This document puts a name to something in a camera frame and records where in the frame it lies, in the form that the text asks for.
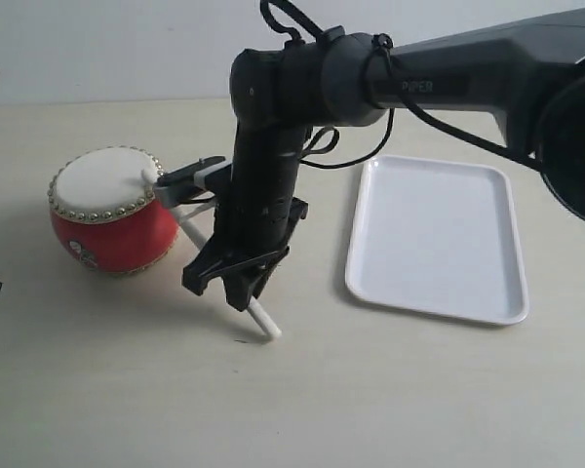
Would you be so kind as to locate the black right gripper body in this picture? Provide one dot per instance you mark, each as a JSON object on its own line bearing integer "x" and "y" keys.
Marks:
{"x": 256, "y": 202}

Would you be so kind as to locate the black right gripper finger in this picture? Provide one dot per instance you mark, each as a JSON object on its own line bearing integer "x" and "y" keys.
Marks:
{"x": 211, "y": 262}
{"x": 248, "y": 277}

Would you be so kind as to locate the white wooden drumstick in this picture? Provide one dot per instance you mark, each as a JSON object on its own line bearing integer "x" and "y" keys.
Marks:
{"x": 183, "y": 216}

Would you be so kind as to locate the small red drum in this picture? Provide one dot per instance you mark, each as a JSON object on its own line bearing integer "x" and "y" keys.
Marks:
{"x": 105, "y": 214}

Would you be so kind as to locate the white plastic tray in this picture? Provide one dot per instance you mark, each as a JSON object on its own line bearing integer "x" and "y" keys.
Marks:
{"x": 438, "y": 238}

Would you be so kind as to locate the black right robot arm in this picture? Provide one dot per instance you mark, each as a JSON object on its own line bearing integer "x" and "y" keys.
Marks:
{"x": 516, "y": 90}

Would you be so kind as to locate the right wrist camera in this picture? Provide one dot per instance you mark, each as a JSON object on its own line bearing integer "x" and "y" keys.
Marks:
{"x": 180, "y": 186}

